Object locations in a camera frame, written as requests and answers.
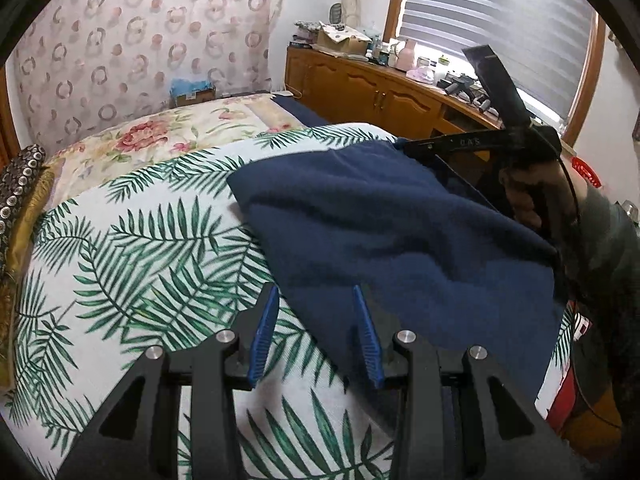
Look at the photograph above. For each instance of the navy blanket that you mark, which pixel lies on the navy blanket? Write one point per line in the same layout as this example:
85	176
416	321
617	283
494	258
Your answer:
305	112

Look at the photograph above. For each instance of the striped window blind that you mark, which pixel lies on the striped window blind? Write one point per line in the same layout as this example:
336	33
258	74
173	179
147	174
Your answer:
500	20

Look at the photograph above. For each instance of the golden pillow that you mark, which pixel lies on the golden pillow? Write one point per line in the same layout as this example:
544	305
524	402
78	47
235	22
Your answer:
31	210

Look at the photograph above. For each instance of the dark dotted pillow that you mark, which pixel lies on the dark dotted pillow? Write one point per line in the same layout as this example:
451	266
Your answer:
22	175

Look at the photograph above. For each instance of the pink jug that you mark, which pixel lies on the pink jug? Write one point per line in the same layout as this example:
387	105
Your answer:
407	55

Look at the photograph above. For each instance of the navy sweatshirt with orange print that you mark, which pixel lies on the navy sweatshirt with orange print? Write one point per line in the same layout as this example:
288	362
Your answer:
375	220

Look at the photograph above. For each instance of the person's right hand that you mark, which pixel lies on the person's right hand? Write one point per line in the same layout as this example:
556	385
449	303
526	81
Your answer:
520	195

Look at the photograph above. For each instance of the pink cloth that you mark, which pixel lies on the pink cloth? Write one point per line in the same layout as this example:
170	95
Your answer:
421	75

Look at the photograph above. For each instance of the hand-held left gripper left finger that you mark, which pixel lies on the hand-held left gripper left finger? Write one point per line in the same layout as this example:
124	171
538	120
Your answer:
262	335

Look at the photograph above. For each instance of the wooden window frame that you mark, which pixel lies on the wooden window frame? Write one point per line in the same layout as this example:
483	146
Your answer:
392	5

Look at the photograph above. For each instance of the wooden cabinet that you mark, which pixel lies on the wooden cabinet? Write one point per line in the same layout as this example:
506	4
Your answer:
350	80

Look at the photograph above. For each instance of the palm leaf bed sheet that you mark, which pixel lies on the palm leaf bed sheet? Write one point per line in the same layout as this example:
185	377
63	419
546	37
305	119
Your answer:
125	260

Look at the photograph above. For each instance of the small cardboard box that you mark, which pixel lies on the small cardboard box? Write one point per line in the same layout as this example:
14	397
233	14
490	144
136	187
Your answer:
195	97

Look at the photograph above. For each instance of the blue plastic bag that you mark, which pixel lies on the blue plastic bag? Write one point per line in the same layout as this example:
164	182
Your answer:
190	85

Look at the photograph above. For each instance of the small white fan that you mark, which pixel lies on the small white fan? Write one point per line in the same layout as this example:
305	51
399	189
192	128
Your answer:
337	14

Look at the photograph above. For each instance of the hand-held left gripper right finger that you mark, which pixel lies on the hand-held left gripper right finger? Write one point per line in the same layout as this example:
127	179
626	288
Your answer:
367	340

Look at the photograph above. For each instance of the floral bedspread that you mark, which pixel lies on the floral bedspread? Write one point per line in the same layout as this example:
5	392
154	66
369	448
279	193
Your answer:
150	135

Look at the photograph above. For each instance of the person's right forearm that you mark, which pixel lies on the person's right forearm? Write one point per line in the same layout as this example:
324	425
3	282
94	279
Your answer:
605	245

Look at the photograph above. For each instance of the open cardboard box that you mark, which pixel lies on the open cardboard box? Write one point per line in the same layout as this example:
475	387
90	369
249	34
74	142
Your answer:
340	40

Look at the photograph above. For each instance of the red plastic object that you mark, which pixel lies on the red plastic object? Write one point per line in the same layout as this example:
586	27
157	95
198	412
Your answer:
586	171

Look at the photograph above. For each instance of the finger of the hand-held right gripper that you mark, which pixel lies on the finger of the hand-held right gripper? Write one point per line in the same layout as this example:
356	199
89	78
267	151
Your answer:
425	147

